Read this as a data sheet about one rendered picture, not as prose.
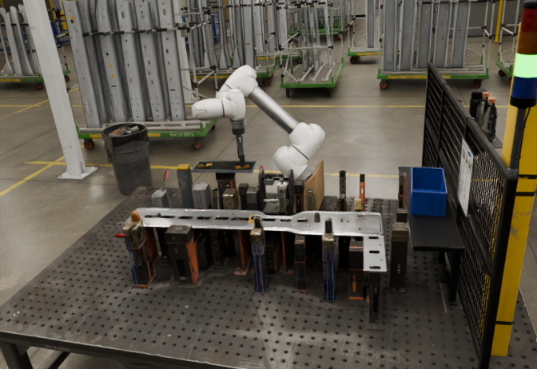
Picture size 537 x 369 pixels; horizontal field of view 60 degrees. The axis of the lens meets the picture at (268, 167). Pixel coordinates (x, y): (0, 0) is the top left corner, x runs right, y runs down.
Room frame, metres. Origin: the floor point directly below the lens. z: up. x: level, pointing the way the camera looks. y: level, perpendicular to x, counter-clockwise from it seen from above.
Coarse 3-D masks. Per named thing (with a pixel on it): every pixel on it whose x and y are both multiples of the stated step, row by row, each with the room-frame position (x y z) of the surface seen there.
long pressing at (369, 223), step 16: (144, 208) 2.36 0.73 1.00; (160, 208) 2.34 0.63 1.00; (176, 208) 2.33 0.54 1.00; (144, 224) 2.18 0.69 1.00; (160, 224) 2.17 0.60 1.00; (176, 224) 2.15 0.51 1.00; (192, 224) 2.14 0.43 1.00; (208, 224) 2.12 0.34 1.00; (224, 224) 2.11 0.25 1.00; (240, 224) 2.10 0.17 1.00; (272, 224) 2.07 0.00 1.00; (288, 224) 2.06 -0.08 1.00; (304, 224) 2.05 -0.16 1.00; (320, 224) 2.03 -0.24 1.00; (336, 224) 2.02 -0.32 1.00; (352, 224) 2.01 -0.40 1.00; (368, 224) 2.00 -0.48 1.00
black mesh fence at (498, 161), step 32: (448, 96) 2.37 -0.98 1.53; (448, 128) 2.36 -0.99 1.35; (448, 160) 2.29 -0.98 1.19; (448, 192) 2.21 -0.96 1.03; (512, 192) 1.29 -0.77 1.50; (480, 224) 1.56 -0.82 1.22; (448, 256) 2.01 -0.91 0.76; (480, 256) 1.52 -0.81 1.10; (480, 288) 1.47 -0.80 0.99; (480, 320) 1.42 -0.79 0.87; (480, 352) 1.32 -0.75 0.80
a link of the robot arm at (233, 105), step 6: (234, 90) 2.47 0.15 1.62; (240, 90) 2.49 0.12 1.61; (228, 96) 2.46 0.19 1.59; (234, 96) 2.44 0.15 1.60; (240, 96) 2.45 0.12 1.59; (222, 102) 2.44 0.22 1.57; (228, 102) 2.44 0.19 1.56; (234, 102) 2.44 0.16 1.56; (240, 102) 2.44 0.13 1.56; (228, 108) 2.43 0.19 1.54; (234, 108) 2.43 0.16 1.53; (240, 108) 2.44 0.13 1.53; (228, 114) 2.43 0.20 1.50; (234, 114) 2.44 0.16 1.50; (240, 114) 2.44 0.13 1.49
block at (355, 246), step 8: (352, 248) 1.83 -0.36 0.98; (360, 248) 1.82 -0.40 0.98; (352, 256) 1.81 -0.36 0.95; (360, 256) 1.80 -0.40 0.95; (352, 264) 1.81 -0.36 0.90; (360, 264) 1.80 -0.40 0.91; (352, 272) 1.82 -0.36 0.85; (360, 272) 1.81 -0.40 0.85; (352, 280) 1.84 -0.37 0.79; (360, 280) 1.81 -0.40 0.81; (352, 288) 1.84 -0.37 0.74; (360, 288) 1.81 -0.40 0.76; (352, 296) 1.81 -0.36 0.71; (360, 296) 1.81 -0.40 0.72
